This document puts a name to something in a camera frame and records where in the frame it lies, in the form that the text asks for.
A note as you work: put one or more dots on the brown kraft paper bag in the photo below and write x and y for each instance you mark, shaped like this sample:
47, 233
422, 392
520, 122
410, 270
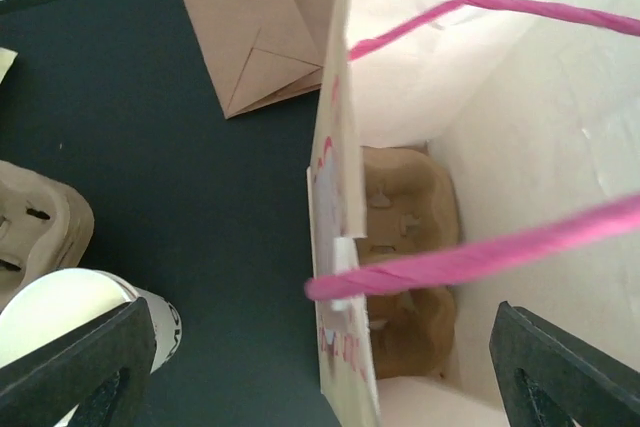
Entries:
260, 52

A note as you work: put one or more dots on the brown pulp cup carrier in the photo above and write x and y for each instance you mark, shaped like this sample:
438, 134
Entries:
46, 226

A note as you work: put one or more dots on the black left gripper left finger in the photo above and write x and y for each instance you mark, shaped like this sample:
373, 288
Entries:
99, 370

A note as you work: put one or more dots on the white paper coffee cup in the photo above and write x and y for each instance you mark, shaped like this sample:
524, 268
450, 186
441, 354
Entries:
62, 301

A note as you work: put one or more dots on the cake print paper bag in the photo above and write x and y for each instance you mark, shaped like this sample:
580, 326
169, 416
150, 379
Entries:
532, 107

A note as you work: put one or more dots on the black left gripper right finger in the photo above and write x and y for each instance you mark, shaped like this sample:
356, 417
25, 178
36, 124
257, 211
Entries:
549, 377

